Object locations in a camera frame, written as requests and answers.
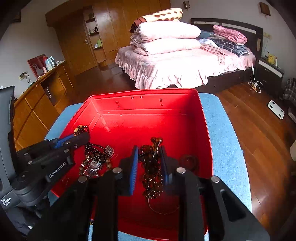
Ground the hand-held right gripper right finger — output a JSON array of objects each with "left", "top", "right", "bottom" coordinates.
[{"left": 160, "top": 146, "right": 271, "bottom": 241}]

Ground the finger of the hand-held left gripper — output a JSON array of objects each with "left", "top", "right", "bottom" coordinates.
[
  {"left": 46, "top": 132, "right": 90, "bottom": 151},
  {"left": 59, "top": 148, "right": 77, "bottom": 165}
]

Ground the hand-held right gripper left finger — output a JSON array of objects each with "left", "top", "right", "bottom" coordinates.
[{"left": 28, "top": 146, "right": 139, "bottom": 241}]

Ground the amber bead bracelet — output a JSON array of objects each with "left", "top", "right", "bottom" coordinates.
[{"left": 138, "top": 137, "right": 164, "bottom": 200}]

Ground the black bead necklace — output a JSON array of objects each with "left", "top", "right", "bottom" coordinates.
[{"left": 84, "top": 142, "right": 109, "bottom": 161}]

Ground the silver wrist watch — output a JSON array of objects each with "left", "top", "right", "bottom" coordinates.
[{"left": 80, "top": 146, "right": 115, "bottom": 178}]

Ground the thin silver bangle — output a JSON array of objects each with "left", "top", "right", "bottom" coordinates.
[{"left": 147, "top": 198, "right": 181, "bottom": 215}]

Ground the red tin box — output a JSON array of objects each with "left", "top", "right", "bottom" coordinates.
[{"left": 50, "top": 88, "right": 213, "bottom": 240}]

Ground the wooden dresser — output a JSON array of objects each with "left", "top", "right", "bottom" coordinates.
[{"left": 13, "top": 61, "right": 75, "bottom": 151}]

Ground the blue table cloth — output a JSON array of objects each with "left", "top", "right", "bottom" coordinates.
[{"left": 45, "top": 93, "right": 252, "bottom": 241}]

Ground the wooden door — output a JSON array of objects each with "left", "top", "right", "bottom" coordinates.
[{"left": 55, "top": 21, "right": 97, "bottom": 76}]

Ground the bed with pink cover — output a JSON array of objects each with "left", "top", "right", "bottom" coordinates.
[{"left": 115, "top": 18, "right": 264, "bottom": 93}]

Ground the folded pink quilt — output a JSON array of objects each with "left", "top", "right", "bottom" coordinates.
[
  {"left": 131, "top": 22, "right": 201, "bottom": 44},
  {"left": 132, "top": 38, "right": 201, "bottom": 56}
]

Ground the white bathroom scale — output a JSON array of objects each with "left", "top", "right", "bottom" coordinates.
[{"left": 268, "top": 100, "right": 285, "bottom": 120}]

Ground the wooden wardrobe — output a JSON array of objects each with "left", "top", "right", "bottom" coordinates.
[{"left": 45, "top": 0, "right": 171, "bottom": 70}]

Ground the stack of plaid clothes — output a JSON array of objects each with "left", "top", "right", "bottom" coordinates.
[{"left": 209, "top": 35, "right": 250, "bottom": 57}]

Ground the dark nightstand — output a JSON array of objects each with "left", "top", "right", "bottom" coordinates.
[{"left": 256, "top": 57, "right": 284, "bottom": 98}]

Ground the folded pink blanket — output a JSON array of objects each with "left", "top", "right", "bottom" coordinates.
[{"left": 213, "top": 25, "right": 248, "bottom": 44}]

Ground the spotted cream blanket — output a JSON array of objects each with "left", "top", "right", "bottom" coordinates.
[{"left": 129, "top": 8, "right": 183, "bottom": 33}]

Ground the red picture frame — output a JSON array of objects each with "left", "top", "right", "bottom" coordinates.
[{"left": 27, "top": 54, "right": 48, "bottom": 79}]

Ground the white charger cable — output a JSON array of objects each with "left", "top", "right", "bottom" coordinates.
[{"left": 248, "top": 66, "right": 263, "bottom": 93}]

